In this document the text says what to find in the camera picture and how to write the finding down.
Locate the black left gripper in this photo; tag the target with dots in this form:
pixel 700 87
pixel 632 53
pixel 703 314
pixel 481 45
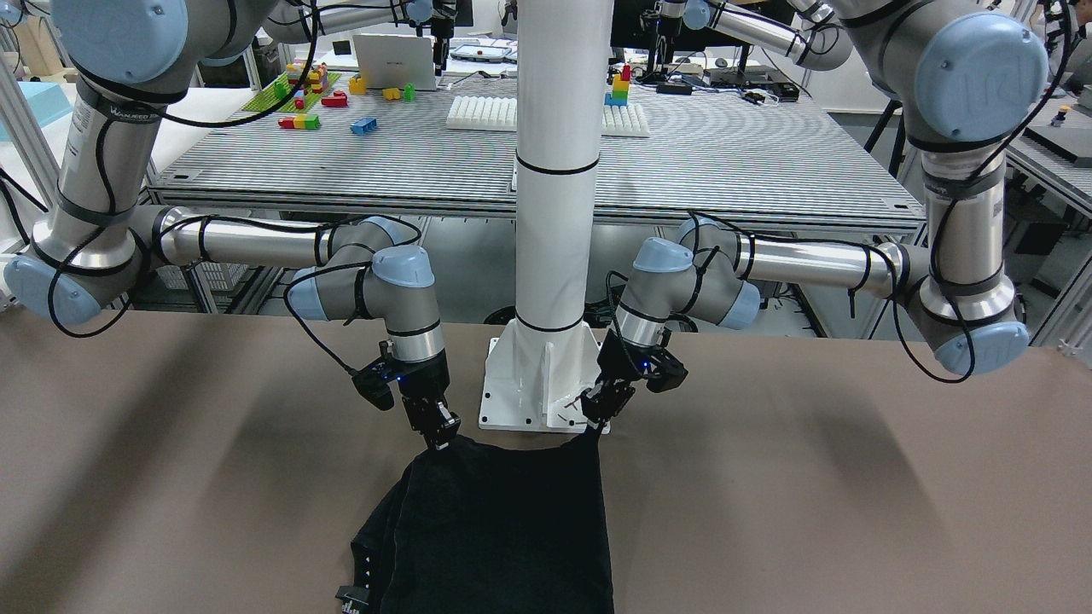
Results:
pixel 619 367

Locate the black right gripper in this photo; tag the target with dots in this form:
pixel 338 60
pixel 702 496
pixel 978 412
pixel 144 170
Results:
pixel 426 383

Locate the black printed t-shirt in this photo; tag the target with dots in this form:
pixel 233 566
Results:
pixel 475 528

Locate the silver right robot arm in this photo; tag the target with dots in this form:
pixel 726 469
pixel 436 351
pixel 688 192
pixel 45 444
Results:
pixel 134 59

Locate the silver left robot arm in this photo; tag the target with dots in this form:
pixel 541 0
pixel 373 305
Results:
pixel 967 80

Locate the grey slatted work table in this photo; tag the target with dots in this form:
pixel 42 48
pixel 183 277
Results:
pixel 372 268

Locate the blue building block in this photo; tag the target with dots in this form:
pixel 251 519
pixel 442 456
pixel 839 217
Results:
pixel 364 125

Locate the stacked coloured block tower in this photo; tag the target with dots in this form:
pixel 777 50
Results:
pixel 618 91

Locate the white laptop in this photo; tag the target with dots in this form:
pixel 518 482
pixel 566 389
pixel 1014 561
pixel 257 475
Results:
pixel 386 60

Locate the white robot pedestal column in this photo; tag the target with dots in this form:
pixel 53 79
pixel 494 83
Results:
pixel 546 356

